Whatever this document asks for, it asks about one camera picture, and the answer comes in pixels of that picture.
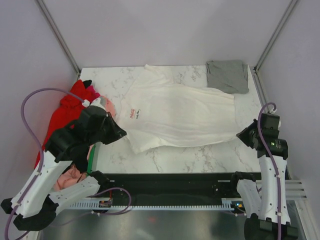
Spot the white coca-cola t shirt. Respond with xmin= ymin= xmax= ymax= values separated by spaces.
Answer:
xmin=117 ymin=65 xmax=239 ymax=153

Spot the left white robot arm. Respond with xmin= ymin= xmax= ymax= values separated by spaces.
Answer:
xmin=0 ymin=106 xmax=127 ymax=232

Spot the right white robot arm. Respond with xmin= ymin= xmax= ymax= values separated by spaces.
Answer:
xmin=229 ymin=119 xmax=299 ymax=240

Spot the green t shirt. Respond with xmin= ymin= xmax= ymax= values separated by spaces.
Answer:
xmin=86 ymin=144 xmax=96 ymax=174

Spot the magenta t shirt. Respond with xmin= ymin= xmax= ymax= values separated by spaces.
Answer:
xmin=86 ymin=85 xmax=101 ymax=102

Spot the red t shirt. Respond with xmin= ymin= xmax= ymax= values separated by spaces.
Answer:
xmin=34 ymin=79 xmax=93 ymax=173

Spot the black t shirt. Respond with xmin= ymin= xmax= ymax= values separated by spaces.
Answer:
xmin=68 ymin=79 xmax=93 ymax=170

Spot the light pink t shirt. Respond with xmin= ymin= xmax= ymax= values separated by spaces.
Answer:
xmin=53 ymin=96 xmax=116 ymax=191

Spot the folded grey t shirt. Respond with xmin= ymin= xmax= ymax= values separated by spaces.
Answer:
xmin=205 ymin=60 xmax=249 ymax=94

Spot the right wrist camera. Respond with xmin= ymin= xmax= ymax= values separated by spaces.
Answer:
xmin=260 ymin=113 xmax=280 ymax=130

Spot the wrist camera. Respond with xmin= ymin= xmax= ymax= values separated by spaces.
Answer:
xmin=260 ymin=113 xmax=280 ymax=130
xmin=82 ymin=96 xmax=107 ymax=111

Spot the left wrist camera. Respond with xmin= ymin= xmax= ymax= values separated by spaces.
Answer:
xmin=82 ymin=96 xmax=107 ymax=111

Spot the left aluminium frame post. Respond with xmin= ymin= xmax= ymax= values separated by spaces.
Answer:
xmin=34 ymin=0 xmax=81 ymax=77

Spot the aluminium frame post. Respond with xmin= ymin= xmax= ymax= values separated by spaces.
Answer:
xmin=253 ymin=0 xmax=300 ymax=74
xmin=34 ymin=0 xmax=81 ymax=77

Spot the white slotted cable duct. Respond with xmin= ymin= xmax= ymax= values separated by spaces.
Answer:
xmin=67 ymin=198 xmax=235 ymax=211

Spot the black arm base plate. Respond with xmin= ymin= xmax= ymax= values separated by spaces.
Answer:
xmin=102 ymin=172 xmax=240 ymax=205

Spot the right aluminium frame post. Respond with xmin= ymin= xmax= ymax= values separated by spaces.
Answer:
xmin=253 ymin=0 xmax=300 ymax=74

